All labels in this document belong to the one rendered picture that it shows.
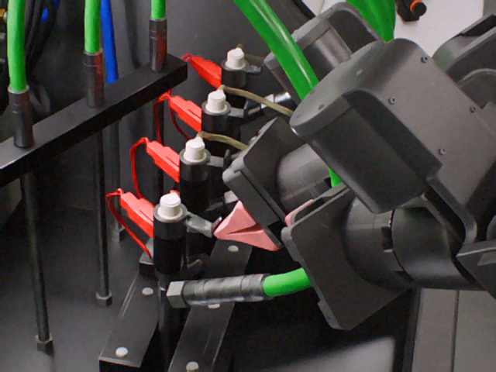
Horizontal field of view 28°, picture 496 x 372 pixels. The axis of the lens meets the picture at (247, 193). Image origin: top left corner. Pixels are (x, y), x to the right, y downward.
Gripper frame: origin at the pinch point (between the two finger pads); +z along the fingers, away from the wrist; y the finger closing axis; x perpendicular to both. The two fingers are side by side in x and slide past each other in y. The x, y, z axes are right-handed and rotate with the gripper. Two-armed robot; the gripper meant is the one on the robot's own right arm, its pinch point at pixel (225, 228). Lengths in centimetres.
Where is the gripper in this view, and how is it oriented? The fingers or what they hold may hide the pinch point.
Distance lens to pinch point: 80.6
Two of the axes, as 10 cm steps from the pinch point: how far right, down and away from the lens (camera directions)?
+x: -4.5, 5.6, -7.0
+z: -6.4, 3.4, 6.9
